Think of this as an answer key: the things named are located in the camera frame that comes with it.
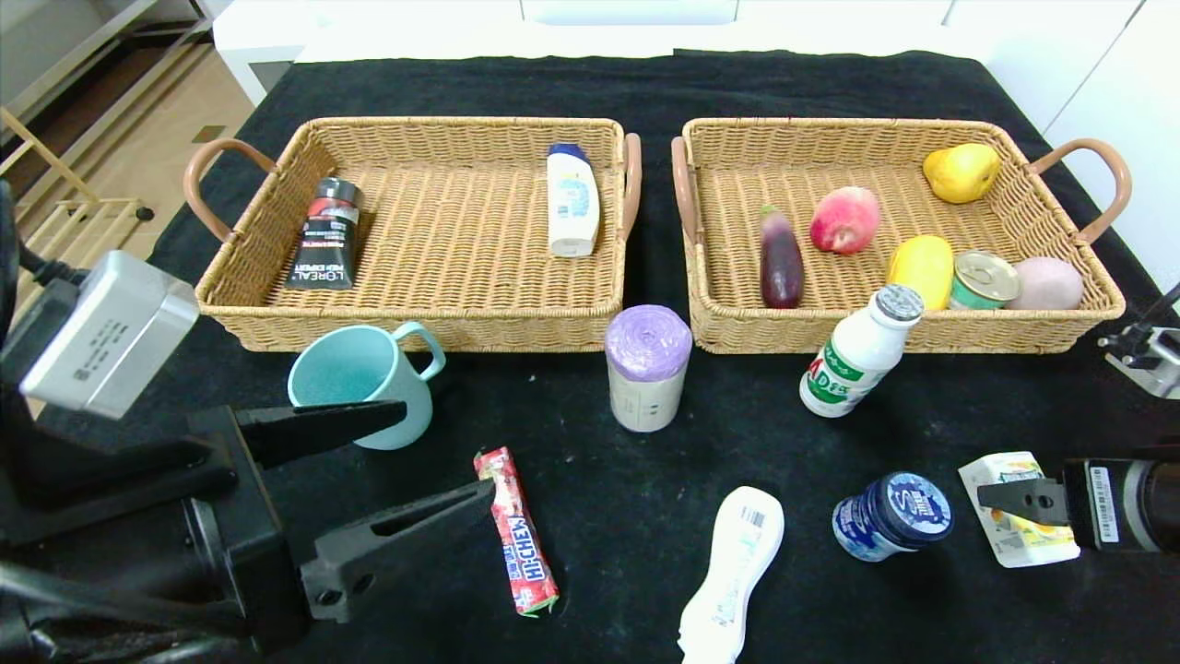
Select white yellow drink carton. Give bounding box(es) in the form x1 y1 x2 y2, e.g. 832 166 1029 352
957 451 1080 569

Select green tin can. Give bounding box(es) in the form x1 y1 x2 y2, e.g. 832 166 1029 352
949 250 1021 311

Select white shampoo bottle blue cap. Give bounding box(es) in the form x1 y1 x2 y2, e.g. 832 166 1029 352
547 142 602 258

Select white flat bottle with barcode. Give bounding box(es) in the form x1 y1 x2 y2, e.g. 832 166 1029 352
678 487 785 664

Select white AD milk bottle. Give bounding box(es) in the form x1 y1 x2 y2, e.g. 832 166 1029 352
798 284 924 420

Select right camera black cable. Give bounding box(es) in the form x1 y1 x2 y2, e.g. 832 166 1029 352
1141 281 1180 338

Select purple trash bag roll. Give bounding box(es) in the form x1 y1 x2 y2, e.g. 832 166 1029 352
605 304 693 434

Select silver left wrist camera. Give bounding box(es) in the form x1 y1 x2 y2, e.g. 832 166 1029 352
18 249 200 421

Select red peach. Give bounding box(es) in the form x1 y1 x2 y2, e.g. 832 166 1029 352
809 186 881 255

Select dark blue lidded jar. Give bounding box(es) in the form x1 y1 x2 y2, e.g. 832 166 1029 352
832 472 954 563

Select red Hi-Chew candy pack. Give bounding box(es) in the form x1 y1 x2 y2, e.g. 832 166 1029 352
474 447 561 618

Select camera black cable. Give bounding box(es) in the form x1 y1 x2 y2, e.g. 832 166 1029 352
1141 281 1180 338
14 242 93 287

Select yellow mango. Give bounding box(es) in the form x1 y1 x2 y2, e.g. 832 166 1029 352
886 234 955 312

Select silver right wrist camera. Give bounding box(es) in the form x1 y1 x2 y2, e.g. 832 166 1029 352
1097 327 1180 399

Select left camera black cable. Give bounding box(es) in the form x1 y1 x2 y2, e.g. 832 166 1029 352
14 242 93 287

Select black cosmetic tube red band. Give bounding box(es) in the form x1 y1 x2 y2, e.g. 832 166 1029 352
285 176 365 291

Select black tablecloth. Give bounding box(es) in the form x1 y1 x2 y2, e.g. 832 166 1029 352
0 48 1180 664

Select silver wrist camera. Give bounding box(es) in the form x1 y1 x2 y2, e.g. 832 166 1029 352
18 249 200 421
1097 327 1180 399

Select yellow pear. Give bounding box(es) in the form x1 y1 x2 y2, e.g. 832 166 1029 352
923 143 1001 205

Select grey metal shelf frame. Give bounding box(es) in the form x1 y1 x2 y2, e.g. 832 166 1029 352
0 0 211 121

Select pale pink potato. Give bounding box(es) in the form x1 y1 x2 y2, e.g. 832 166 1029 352
1008 256 1085 311

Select teal plastic mug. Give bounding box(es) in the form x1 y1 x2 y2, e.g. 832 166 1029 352
288 322 447 451

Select purple eggplant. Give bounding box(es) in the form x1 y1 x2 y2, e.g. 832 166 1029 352
759 205 805 310

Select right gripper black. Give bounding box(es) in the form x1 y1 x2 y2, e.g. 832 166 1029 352
976 457 1180 553

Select woven wicker basket brown handles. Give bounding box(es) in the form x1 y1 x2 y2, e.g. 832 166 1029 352
670 116 1133 355
183 115 643 353

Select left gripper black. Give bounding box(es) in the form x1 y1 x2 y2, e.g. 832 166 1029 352
110 398 498 656

